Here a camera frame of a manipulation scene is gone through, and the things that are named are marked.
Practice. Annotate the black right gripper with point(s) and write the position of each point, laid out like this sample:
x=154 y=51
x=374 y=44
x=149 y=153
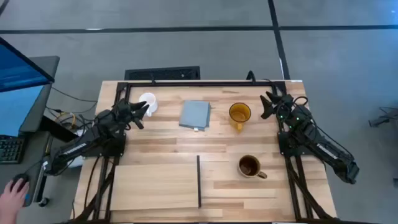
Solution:
x=286 y=104

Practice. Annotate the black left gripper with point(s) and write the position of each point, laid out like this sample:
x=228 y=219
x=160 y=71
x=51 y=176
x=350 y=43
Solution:
x=122 y=109

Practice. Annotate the small white mug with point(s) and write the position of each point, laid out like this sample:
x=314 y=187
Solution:
x=149 y=101

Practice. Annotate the amber glass mug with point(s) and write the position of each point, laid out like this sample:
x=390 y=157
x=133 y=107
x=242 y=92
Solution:
x=239 y=115

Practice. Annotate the teal glazed ceramic pot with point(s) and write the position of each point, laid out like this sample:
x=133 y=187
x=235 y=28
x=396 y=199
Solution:
x=249 y=166

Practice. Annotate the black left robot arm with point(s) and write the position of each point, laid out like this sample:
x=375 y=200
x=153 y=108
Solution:
x=77 y=147

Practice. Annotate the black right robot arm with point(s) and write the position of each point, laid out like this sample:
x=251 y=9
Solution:
x=326 y=152

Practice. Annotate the light wooden shelf board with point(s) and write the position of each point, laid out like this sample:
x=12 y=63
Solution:
x=155 y=186

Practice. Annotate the black floor vent grille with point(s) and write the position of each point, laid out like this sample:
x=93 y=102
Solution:
x=162 y=73

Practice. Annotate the folded grey cloth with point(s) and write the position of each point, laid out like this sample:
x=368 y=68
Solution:
x=195 y=115

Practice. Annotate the grey desk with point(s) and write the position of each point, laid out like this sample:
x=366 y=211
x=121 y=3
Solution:
x=37 y=146

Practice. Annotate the black stand legs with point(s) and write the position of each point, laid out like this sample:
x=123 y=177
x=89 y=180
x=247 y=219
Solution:
x=384 y=117

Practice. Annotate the blue computer monitor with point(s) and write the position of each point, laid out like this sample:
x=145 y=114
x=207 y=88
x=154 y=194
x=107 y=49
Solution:
x=18 y=71

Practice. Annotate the black keyboard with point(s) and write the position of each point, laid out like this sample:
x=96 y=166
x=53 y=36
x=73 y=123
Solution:
x=11 y=149

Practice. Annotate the black computer mouse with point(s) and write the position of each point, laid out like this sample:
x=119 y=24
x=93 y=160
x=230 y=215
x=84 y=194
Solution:
x=21 y=181

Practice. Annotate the person's hand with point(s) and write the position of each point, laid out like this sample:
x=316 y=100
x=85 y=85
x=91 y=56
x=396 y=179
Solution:
x=11 y=202

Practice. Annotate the black aluminium table frame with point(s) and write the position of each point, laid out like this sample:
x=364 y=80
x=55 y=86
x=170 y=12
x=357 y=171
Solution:
x=202 y=83

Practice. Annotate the black metal frame post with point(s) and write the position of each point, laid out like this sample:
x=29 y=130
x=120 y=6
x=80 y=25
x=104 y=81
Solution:
x=199 y=182

